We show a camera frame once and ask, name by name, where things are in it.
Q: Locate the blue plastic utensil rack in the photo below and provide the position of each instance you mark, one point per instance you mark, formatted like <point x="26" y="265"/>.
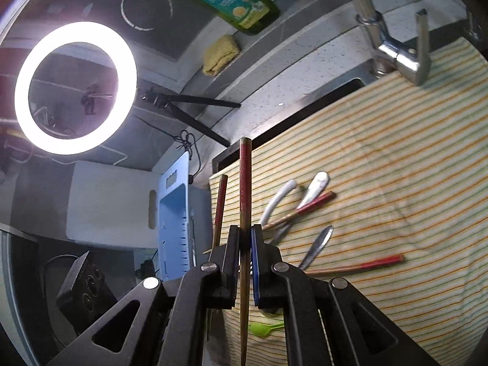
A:
<point x="175" y="213"/>

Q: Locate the black induction cooktop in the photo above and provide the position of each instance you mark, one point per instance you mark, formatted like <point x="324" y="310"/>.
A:
<point x="152" y="7"/>

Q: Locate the yellow sponge cloth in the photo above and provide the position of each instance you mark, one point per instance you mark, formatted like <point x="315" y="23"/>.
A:
<point x="220" y="55"/>

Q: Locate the red wooden chopstick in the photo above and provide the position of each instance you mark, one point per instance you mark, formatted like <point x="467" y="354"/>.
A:
<point x="220" y="206"/>
<point x="316" y="202"/>
<point x="245" y="183"/>
<point x="366" y="264"/>

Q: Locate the small metal sink fitting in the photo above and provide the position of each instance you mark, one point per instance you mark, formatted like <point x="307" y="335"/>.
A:
<point x="472" y="26"/>

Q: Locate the chrome sink faucet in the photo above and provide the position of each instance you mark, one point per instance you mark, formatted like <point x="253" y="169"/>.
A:
<point x="404" y="59"/>

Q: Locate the striped yellow cloth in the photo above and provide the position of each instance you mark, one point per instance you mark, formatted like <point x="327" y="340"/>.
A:
<point x="381" y="141"/>

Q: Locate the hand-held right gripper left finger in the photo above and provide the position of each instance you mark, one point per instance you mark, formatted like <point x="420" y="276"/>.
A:
<point x="231" y="270"/>

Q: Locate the black power strip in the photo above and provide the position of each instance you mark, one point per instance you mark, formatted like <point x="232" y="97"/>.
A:
<point x="85" y="286"/>

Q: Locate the green plastic fork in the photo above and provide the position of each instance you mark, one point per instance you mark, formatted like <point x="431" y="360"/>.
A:
<point x="259" y="328"/>

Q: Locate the black tripod legs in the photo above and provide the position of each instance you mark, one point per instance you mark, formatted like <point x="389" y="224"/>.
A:
<point x="198" y="101"/>

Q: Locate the shiny metal fork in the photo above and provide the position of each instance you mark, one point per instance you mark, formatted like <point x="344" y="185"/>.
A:
<point x="315" y="186"/>

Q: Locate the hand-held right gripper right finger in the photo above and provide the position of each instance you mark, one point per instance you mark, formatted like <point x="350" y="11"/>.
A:
<point x="255" y="270"/>

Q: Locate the black phone clamp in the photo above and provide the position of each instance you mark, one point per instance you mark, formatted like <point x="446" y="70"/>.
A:
<point x="91" y="99"/>

